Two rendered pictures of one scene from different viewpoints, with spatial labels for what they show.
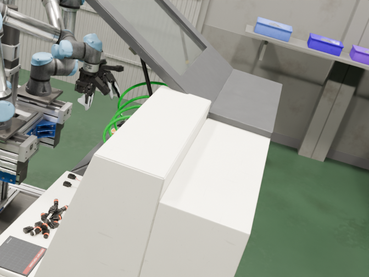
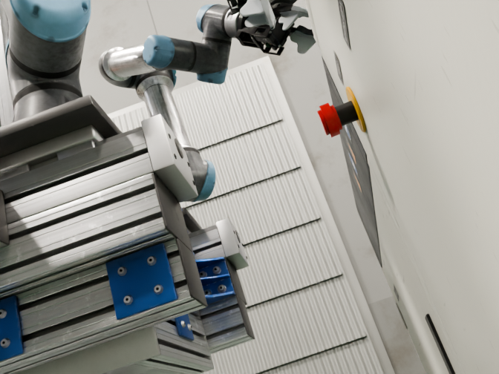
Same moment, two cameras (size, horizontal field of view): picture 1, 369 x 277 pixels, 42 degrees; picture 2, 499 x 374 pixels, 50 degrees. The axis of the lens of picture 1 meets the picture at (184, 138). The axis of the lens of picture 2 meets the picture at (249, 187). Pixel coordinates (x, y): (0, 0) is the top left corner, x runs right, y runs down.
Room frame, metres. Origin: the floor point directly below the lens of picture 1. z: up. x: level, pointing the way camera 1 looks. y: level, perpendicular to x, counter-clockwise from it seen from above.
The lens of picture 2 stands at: (1.33, 0.66, 0.53)
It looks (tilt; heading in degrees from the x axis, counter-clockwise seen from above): 24 degrees up; 0
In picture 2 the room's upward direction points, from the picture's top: 19 degrees counter-clockwise
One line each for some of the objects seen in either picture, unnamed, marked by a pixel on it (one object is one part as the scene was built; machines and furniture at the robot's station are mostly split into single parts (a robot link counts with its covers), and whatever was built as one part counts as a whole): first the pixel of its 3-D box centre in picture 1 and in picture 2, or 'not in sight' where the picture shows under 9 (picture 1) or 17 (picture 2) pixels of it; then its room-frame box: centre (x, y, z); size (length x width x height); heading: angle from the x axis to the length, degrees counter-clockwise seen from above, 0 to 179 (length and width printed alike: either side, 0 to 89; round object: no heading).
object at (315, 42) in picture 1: (324, 44); not in sight; (4.81, -1.09, 1.31); 0.33 x 0.23 x 0.11; 87
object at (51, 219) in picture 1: (49, 216); not in sight; (1.54, 0.45, 1.01); 0.23 x 0.11 x 0.06; 173
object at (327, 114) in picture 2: not in sight; (338, 116); (1.84, 0.54, 0.80); 0.05 x 0.04 x 0.05; 173
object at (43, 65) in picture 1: (42, 65); not in sight; (2.59, 0.91, 1.20); 0.13 x 0.12 x 0.14; 130
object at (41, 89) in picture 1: (39, 83); not in sight; (2.58, 0.92, 1.09); 0.15 x 0.15 x 0.10
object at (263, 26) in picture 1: (273, 29); not in sight; (4.83, -0.56, 1.31); 0.36 x 0.25 x 0.12; 87
